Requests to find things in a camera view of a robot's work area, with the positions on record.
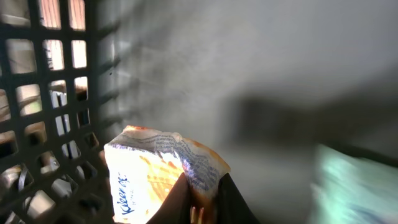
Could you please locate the grey plastic basket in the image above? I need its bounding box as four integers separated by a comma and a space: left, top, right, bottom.
1, 1, 397, 223

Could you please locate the green wet wipes pack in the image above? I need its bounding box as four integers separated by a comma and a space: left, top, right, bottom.
308, 145, 397, 224

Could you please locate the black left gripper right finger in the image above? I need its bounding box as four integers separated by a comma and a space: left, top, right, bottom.
216, 173, 259, 224

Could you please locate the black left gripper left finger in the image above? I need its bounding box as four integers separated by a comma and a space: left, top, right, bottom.
147, 173, 191, 224

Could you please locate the orange tissue pack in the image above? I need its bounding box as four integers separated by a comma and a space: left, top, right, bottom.
104, 126, 231, 223

